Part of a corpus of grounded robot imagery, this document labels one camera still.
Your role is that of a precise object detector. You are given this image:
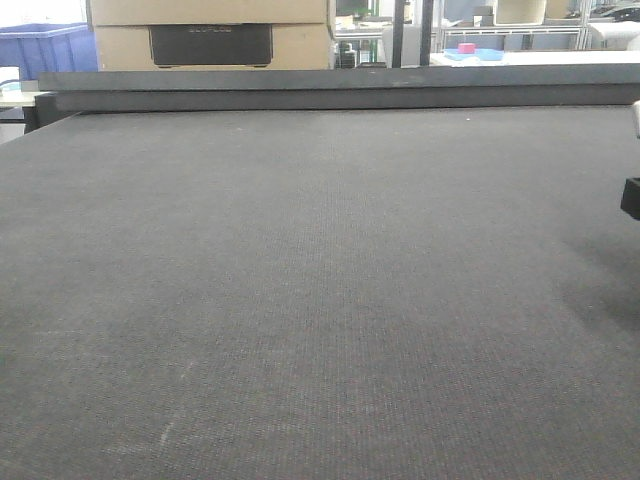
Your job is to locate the pink block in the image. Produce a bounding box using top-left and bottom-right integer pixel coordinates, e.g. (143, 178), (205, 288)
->
(457, 42), (476, 55)

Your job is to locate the blue plastic bin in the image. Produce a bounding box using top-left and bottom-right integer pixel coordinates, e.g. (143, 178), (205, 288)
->
(1, 23), (98, 81)

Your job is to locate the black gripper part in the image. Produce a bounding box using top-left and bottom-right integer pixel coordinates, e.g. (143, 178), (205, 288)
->
(620, 177), (640, 221)

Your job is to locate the black vertical pole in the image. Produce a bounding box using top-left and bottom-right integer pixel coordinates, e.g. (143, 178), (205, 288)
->
(391, 0), (434, 69)

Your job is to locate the cream rectangular bin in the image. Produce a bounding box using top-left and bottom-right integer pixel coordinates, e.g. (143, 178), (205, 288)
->
(494, 0), (547, 26)

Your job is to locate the brown cardboard box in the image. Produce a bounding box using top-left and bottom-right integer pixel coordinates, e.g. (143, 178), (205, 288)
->
(87, 0), (336, 71)

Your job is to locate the black conveyor end rail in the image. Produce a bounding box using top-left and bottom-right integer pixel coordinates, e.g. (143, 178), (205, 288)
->
(28, 64), (639, 128)

